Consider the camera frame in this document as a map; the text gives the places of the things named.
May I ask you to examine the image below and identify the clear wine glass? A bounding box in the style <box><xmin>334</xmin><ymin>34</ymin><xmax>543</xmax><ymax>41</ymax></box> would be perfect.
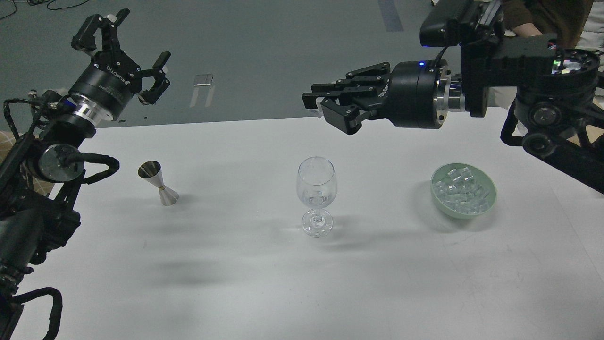
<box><xmin>296</xmin><ymin>156</ymin><xmax>338</xmax><ymax>238</ymax></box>

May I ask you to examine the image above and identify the person in brown jacket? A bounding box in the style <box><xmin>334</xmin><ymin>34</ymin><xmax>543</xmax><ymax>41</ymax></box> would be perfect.
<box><xmin>501</xmin><ymin>0</ymin><xmax>604</xmax><ymax>51</ymax></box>

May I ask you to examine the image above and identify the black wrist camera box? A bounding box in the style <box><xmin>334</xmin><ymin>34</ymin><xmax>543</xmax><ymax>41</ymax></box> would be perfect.
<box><xmin>420</xmin><ymin>0</ymin><xmax>503</xmax><ymax>47</ymax></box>

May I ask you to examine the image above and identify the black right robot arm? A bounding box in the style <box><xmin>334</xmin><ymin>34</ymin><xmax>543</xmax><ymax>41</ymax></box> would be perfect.
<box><xmin>302</xmin><ymin>14</ymin><xmax>603</xmax><ymax>192</ymax></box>

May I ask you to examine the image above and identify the tan checkered chair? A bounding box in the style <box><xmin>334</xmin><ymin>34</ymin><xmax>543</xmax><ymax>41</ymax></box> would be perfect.
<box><xmin>0</xmin><ymin>131</ymin><xmax>54</xmax><ymax>197</ymax></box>

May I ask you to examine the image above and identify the clear ice cube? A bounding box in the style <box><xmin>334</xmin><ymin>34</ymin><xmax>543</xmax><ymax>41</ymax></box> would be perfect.
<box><xmin>314</xmin><ymin>98</ymin><xmax>324</xmax><ymax>118</ymax></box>

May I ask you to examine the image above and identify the black floor cable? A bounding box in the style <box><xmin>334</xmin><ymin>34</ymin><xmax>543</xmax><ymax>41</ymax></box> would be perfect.
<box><xmin>0</xmin><ymin>0</ymin><xmax>90</xmax><ymax>20</ymax></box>

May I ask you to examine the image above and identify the steel cocktail jigger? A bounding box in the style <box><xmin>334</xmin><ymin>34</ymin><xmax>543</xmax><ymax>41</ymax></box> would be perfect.
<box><xmin>137</xmin><ymin>161</ymin><xmax>179</xmax><ymax>206</ymax></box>

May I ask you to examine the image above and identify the silver floor plate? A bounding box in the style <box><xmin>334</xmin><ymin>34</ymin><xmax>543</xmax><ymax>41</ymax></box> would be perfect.
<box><xmin>193</xmin><ymin>74</ymin><xmax>214</xmax><ymax>87</ymax></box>

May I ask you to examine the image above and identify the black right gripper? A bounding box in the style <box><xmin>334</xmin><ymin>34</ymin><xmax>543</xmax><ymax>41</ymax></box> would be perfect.
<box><xmin>302</xmin><ymin>60</ymin><xmax>465</xmax><ymax>135</ymax></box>

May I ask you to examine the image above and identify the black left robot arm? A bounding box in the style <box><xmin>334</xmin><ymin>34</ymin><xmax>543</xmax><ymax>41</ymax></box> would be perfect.
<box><xmin>0</xmin><ymin>8</ymin><xmax>171</xmax><ymax>340</ymax></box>

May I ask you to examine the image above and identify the green bowl of ice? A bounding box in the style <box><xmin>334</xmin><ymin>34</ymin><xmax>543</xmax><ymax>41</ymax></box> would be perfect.
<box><xmin>429</xmin><ymin>163</ymin><xmax>497</xmax><ymax>219</ymax></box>

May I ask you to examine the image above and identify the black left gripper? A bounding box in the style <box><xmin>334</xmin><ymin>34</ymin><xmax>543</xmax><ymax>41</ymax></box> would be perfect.
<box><xmin>69</xmin><ymin>8</ymin><xmax>172</xmax><ymax>122</ymax></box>

